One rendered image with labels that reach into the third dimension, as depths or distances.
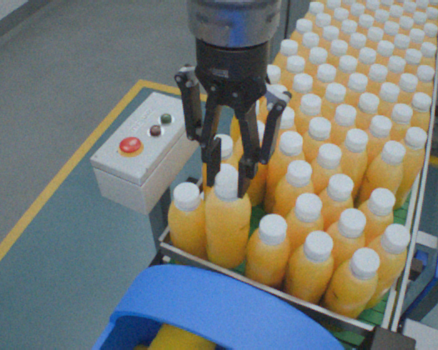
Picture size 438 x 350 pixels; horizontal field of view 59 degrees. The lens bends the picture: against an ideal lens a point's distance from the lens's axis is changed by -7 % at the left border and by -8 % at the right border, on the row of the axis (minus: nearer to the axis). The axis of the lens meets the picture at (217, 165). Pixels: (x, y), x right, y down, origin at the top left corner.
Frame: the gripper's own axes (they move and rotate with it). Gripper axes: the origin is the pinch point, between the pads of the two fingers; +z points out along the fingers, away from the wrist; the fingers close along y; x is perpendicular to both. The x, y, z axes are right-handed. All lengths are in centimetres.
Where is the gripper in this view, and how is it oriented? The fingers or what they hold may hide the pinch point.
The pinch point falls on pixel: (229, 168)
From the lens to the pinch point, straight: 55.3
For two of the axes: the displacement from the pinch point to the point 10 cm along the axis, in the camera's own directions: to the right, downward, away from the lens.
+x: 4.3, -6.6, 6.2
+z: 0.0, 6.8, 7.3
